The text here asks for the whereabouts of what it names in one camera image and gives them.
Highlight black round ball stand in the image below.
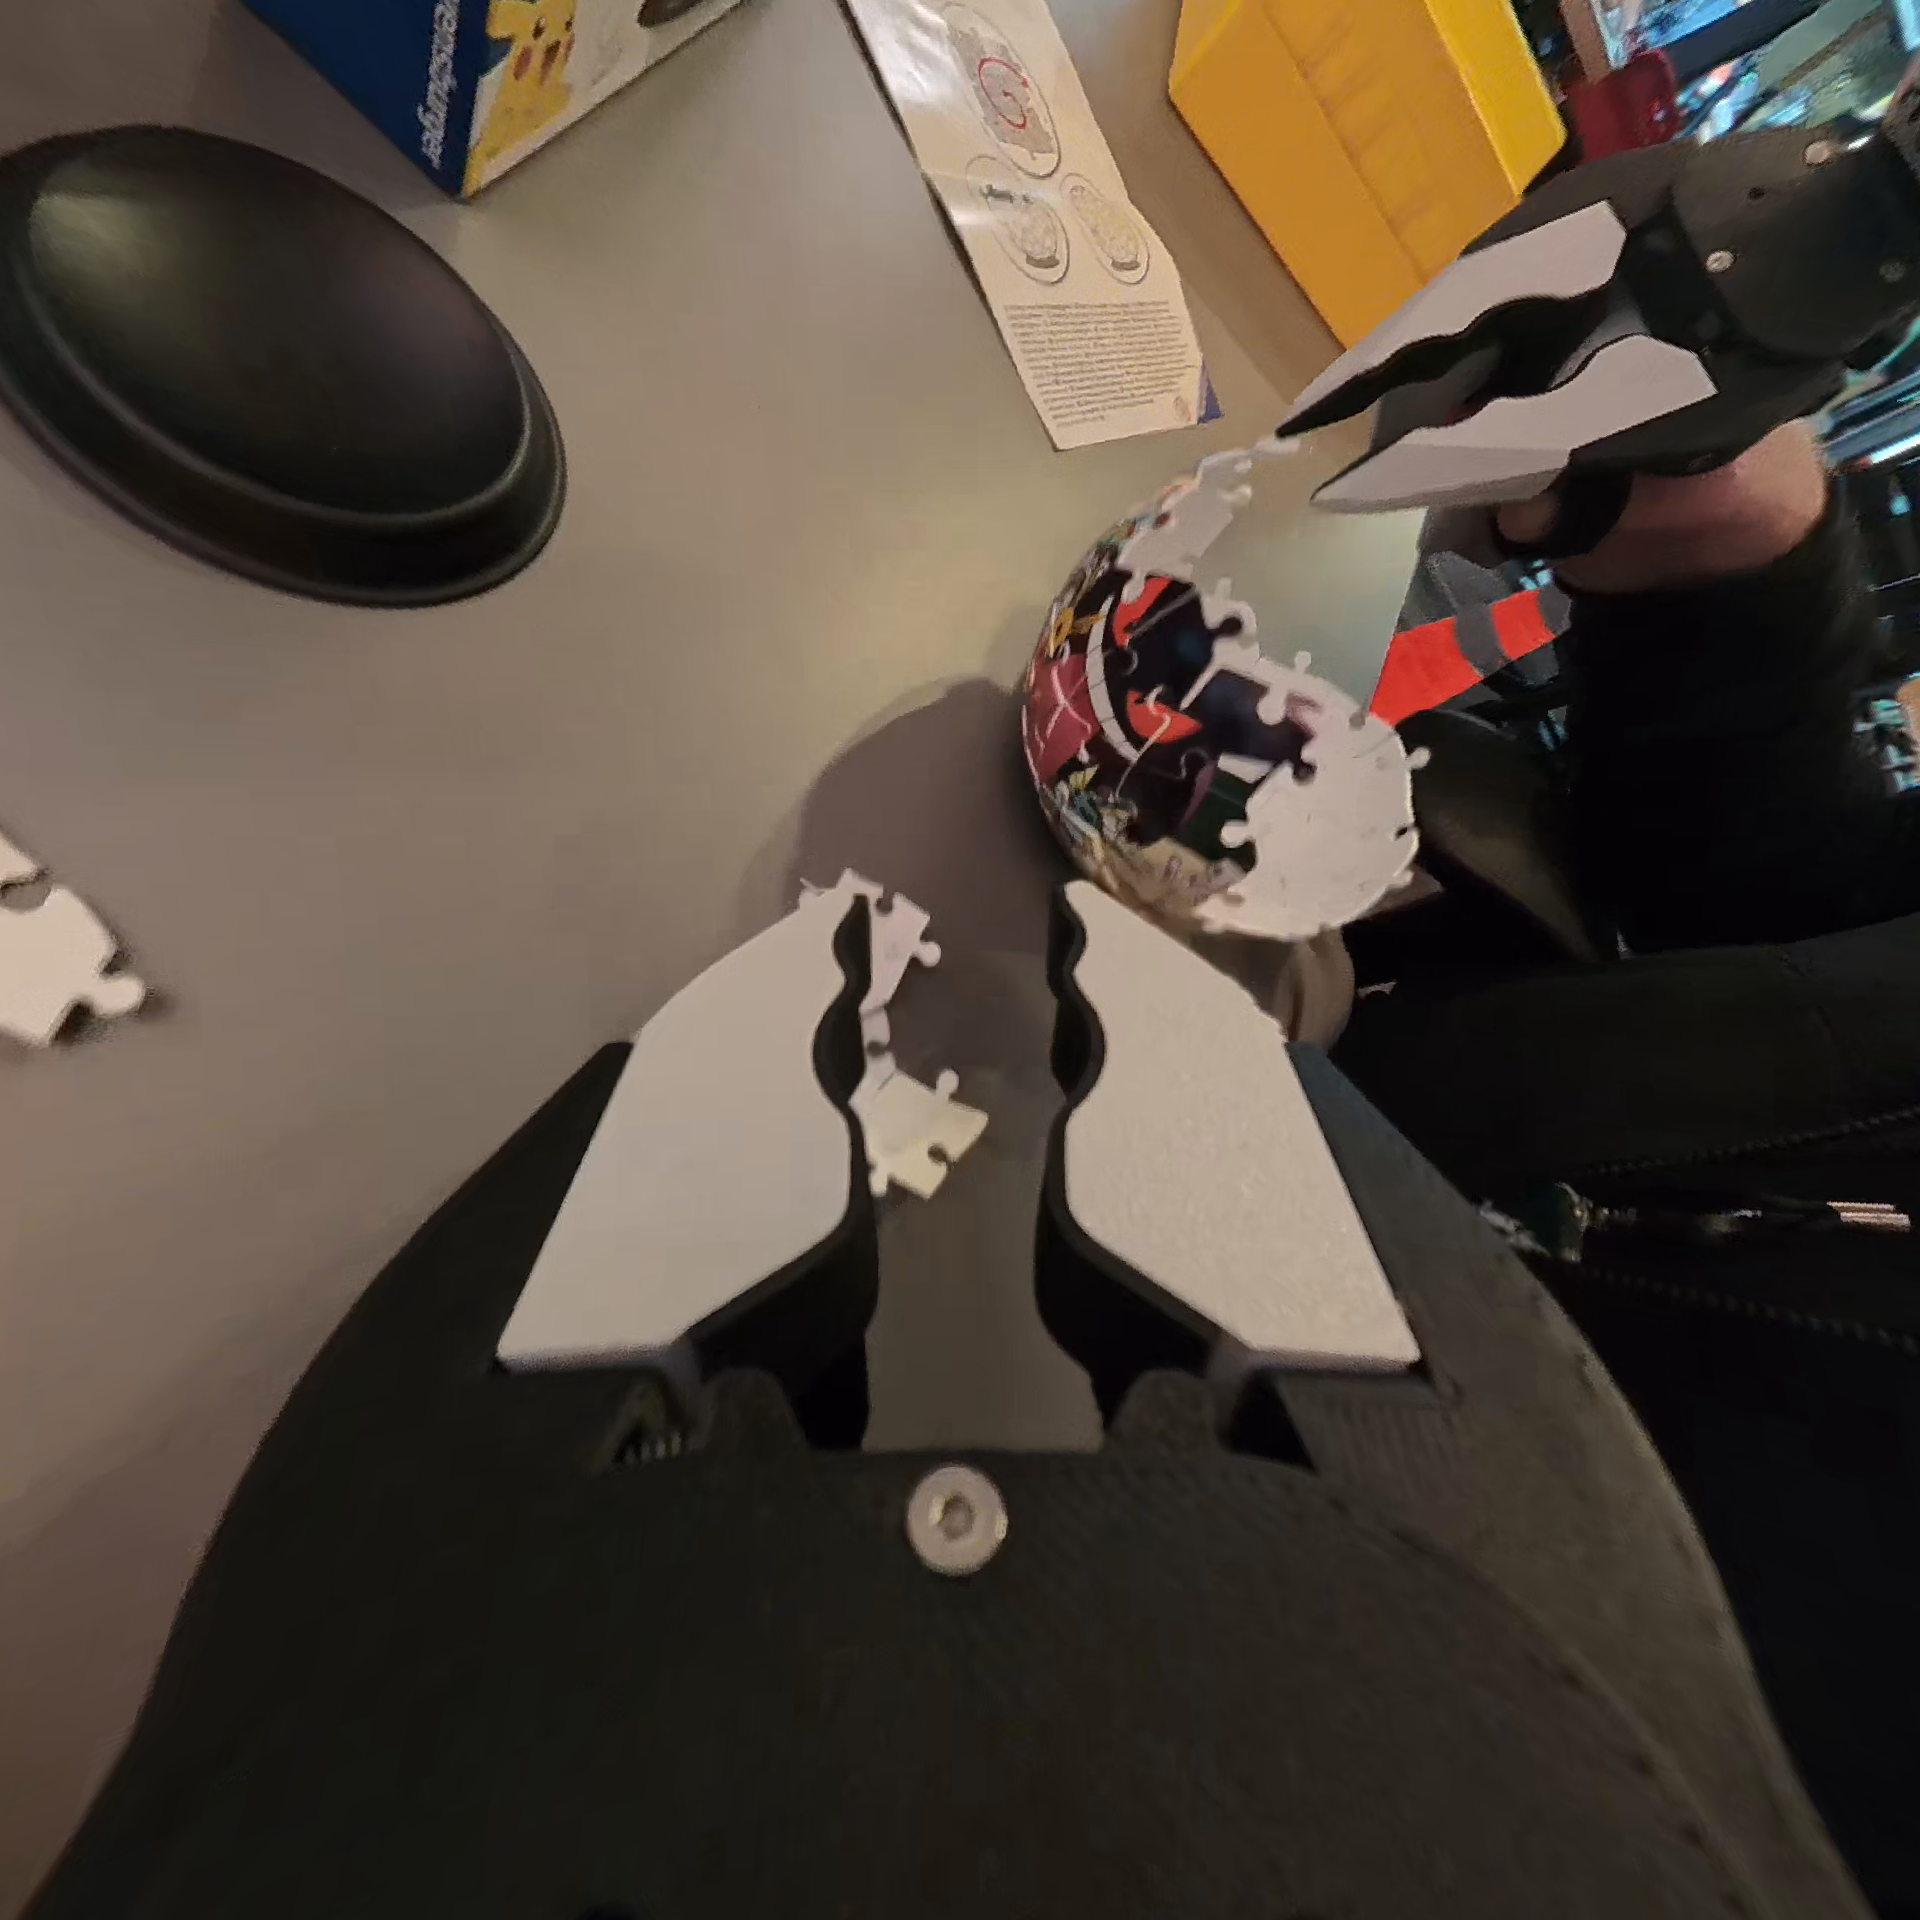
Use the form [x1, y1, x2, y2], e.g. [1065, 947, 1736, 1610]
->
[0, 123, 569, 609]

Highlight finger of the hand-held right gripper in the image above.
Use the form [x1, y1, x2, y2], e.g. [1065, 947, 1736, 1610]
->
[1271, 194, 1638, 442]
[1308, 335, 1723, 519]

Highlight white instruction leaflet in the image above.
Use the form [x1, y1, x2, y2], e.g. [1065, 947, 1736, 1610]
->
[844, 0, 1222, 453]

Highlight person's right forearm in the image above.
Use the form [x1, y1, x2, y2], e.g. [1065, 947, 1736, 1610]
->
[1552, 472, 1900, 933]

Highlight orange strap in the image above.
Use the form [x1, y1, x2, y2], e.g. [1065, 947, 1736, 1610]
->
[1380, 586, 1576, 723]

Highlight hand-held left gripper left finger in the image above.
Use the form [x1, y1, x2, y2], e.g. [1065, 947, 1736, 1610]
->
[496, 896, 880, 1455]

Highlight yellow box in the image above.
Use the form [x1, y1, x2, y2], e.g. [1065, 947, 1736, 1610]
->
[1169, 0, 1569, 351]

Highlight person's right hand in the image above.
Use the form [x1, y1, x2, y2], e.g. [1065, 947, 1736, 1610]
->
[1617, 423, 1844, 588]

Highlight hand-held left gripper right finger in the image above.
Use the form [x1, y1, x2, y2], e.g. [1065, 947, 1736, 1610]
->
[1036, 881, 1424, 1431]

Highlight white joined puzzle pieces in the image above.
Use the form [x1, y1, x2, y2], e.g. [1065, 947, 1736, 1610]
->
[0, 831, 148, 1049]
[801, 867, 992, 1202]

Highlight blue puzzle box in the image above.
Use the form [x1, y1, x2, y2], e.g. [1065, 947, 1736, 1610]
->
[240, 0, 753, 202]

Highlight half-built puzzle ball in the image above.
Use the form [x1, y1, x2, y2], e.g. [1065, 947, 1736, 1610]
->
[1020, 435, 1431, 945]

